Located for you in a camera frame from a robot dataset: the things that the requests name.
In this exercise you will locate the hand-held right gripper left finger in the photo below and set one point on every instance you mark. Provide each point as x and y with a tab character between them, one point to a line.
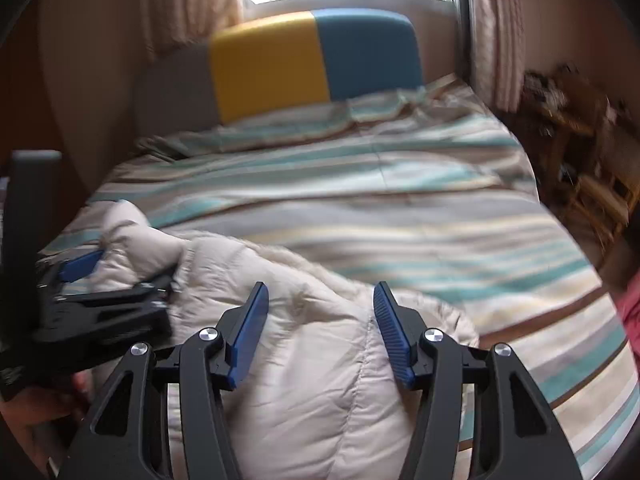
245	340

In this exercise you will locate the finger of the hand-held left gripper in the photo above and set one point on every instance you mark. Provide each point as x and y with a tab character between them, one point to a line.
80	266
145	292

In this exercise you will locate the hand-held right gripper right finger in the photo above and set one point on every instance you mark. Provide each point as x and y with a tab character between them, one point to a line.
395	340

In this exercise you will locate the beige down jacket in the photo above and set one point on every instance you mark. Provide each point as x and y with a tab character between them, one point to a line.
300	385

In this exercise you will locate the person's left hand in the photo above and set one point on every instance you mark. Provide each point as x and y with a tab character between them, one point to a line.
40	405

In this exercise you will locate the striped bed sheet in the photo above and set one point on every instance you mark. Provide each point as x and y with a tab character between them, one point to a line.
375	200

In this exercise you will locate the brown wooden wardrobe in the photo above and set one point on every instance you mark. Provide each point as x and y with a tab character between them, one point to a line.
25	85

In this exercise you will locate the striped pillow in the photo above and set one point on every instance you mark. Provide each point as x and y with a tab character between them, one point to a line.
280	125

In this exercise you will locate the person's pink clothing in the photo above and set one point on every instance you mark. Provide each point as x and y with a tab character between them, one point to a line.
631	315

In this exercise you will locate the grey yellow blue headboard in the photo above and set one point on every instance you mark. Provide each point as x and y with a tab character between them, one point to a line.
270	65

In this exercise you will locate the wooden bedside table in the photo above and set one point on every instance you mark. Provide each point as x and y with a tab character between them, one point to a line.
585	160

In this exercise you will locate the beige patterned curtain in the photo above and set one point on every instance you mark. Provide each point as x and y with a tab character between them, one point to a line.
195	5
497	35

